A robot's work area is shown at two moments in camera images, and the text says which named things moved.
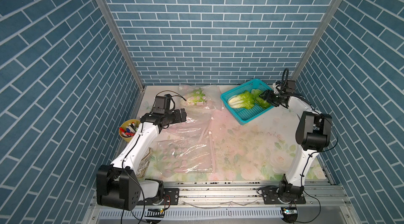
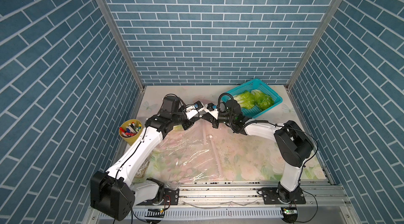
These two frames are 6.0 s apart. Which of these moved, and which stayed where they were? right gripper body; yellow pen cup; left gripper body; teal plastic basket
Moved: left gripper body; right gripper body
Stayed: teal plastic basket; yellow pen cup
